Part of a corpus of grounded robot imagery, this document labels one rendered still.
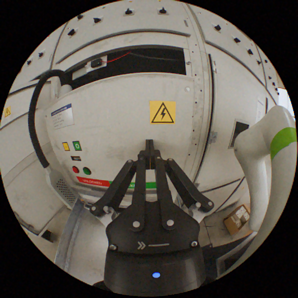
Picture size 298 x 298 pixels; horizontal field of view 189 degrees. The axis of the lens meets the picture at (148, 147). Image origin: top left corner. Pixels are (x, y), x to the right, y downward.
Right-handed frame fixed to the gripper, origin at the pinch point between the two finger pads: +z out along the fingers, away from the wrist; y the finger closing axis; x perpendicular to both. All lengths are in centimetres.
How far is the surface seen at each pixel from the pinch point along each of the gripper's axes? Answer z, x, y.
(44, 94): 12, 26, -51
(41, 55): 9, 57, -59
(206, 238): -22, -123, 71
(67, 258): -37, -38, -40
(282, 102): 98, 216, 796
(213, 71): 14.0, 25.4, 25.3
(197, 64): 15.8, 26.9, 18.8
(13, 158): -14, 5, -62
